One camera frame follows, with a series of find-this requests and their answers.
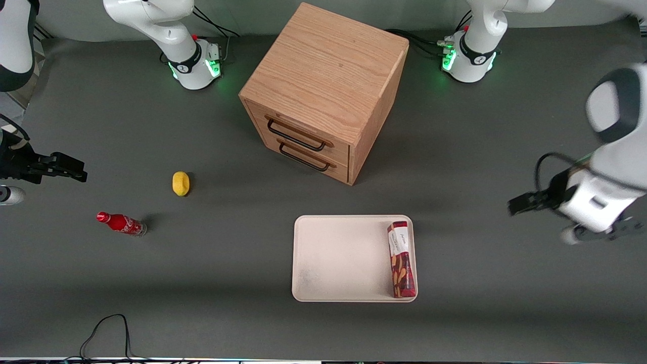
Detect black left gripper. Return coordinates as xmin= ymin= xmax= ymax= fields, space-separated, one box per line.
xmin=507 ymin=169 xmax=578 ymax=217

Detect beige plastic tray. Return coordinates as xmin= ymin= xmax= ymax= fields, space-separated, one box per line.
xmin=292 ymin=215 xmax=419 ymax=303

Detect black wire drawer handle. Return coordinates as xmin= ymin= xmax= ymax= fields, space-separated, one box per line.
xmin=276 ymin=139 xmax=337 ymax=172
xmin=266 ymin=115 xmax=335 ymax=152

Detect black right arm base cables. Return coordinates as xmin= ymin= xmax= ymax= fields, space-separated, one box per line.
xmin=191 ymin=4 xmax=241 ymax=64

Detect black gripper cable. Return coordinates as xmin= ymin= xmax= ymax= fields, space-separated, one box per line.
xmin=0 ymin=113 xmax=31 ymax=143
xmin=535 ymin=152 xmax=593 ymax=194

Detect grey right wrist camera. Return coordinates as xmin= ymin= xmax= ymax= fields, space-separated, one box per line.
xmin=0 ymin=185 xmax=26 ymax=206

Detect black looped table cable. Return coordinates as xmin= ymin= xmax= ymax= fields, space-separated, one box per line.
xmin=79 ymin=313 xmax=152 ymax=362

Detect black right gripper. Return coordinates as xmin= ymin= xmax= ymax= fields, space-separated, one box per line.
xmin=0 ymin=129 xmax=88 ymax=185

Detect wooden drawer front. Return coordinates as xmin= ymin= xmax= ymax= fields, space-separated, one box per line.
xmin=253 ymin=129 xmax=350 ymax=184
xmin=245 ymin=99 xmax=351 ymax=163

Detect black arm base cables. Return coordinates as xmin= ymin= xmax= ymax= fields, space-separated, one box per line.
xmin=385 ymin=10 xmax=474 ymax=59
xmin=191 ymin=4 xmax=241 ymax=64

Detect red cola bottle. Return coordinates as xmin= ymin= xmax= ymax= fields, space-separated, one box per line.
xmin=97 ymin=211 xmax=148 ymax=237

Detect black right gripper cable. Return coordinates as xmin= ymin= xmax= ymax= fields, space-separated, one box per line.
xmin=0 ymin=113 xmax=31 ymax=143

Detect black left arm base cables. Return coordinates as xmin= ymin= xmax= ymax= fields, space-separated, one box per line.
xmin=385 ymin=10 xmax=474 ymax=59

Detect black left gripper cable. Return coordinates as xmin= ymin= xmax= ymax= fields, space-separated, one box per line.
xmin=535 ymin=152 xmax=593 ymax=194

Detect wooden drawer cabinet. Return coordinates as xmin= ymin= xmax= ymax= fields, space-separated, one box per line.
xmin=239 ymin=2 xmax=410 ymax=186

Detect red cookie box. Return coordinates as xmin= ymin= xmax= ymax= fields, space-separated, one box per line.
xmin=387 ymin=220 xmax=418 ymax=299

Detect yellow lemon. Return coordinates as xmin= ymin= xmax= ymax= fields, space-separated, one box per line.
xmin=172 ymin=171 xmax=191 ymax=197

